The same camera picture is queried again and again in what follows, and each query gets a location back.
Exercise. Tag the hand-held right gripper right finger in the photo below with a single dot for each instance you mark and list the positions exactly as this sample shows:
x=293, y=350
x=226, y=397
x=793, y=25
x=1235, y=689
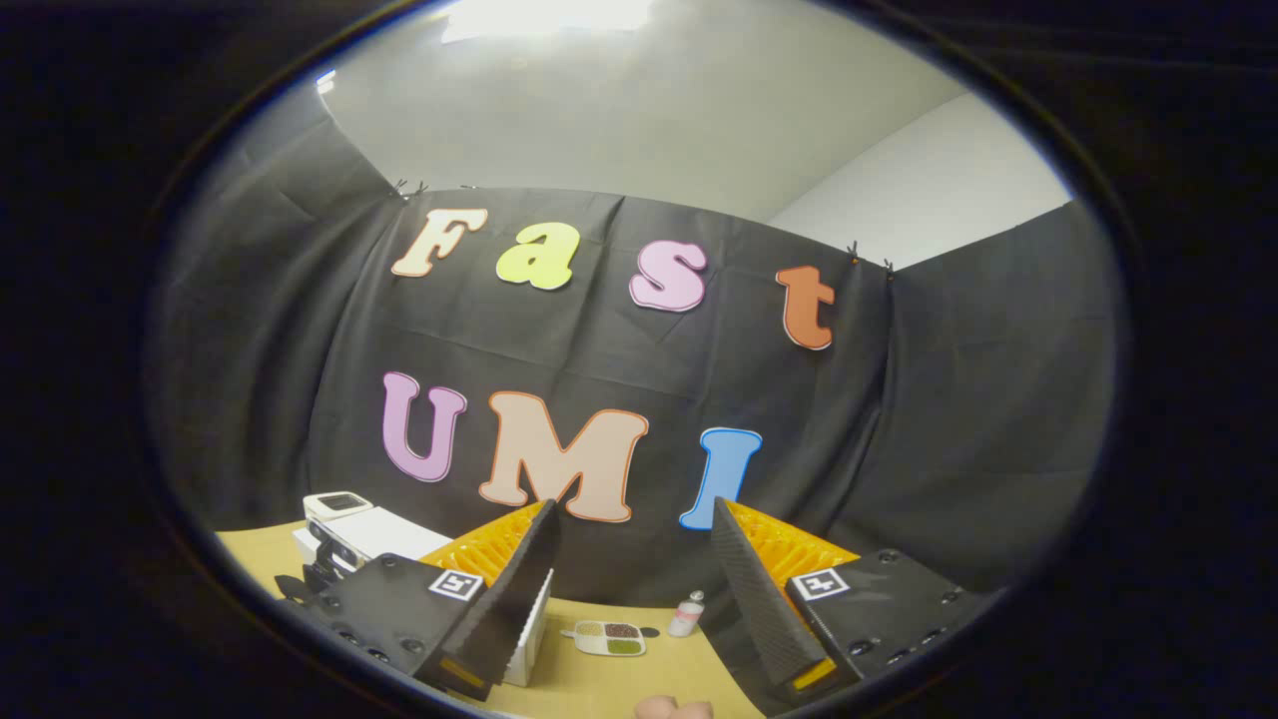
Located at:
x=754, y=609

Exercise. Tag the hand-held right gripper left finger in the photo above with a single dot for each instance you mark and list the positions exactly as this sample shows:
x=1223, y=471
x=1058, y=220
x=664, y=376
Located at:
x=509, y=619

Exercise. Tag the pink label bottle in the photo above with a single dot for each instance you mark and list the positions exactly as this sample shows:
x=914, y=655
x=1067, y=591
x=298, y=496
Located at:
x=686, y=616

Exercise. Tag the white toaster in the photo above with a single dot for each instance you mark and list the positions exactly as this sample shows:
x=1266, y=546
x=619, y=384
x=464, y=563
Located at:
x=337, y=502

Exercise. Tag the divided seasoning dish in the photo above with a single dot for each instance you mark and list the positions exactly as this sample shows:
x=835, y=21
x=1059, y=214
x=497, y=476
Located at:
x=609, y=637

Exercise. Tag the black backdrop cloth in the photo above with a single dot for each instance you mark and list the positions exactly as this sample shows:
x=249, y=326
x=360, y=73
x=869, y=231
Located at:
x=899, y=419

